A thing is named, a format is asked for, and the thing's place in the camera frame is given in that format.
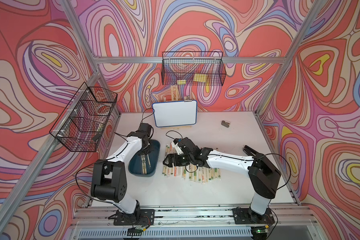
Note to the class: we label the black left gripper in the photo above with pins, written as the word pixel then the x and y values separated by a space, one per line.
pixel 148 151

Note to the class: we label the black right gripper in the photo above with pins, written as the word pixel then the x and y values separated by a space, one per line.
pixel 176 163

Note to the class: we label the leaf top chopsticks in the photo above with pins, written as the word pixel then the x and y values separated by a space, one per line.
pixel 165 171
pixel 169 170

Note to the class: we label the teal plastic storage box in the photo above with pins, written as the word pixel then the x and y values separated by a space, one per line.
pixel 135 165

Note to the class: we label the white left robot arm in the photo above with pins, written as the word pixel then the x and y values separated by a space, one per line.
pixel 109 180

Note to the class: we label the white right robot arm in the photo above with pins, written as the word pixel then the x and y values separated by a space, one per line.
pixel 263 174

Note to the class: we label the blue framed whiteboard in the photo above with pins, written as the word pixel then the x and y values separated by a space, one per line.
pixel 159 114

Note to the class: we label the olive and white stapler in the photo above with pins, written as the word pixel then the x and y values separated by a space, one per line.
pixel 225 124

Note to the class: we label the wooden whiteboard easel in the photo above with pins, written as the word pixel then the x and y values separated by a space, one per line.
pixel 174 93

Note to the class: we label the yellow sticky note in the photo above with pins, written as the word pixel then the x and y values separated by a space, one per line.
pixel 200 78

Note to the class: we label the green circuit board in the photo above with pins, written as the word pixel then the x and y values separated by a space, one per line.
pixel 135 232

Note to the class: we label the black wire basket left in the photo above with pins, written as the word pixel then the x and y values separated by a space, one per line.
pixel 81 125

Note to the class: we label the black wire basket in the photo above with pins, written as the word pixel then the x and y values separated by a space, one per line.
pixel 81 125
pixel 179 67

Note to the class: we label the black wire basket back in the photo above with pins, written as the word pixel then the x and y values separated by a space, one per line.
pixel 179 67

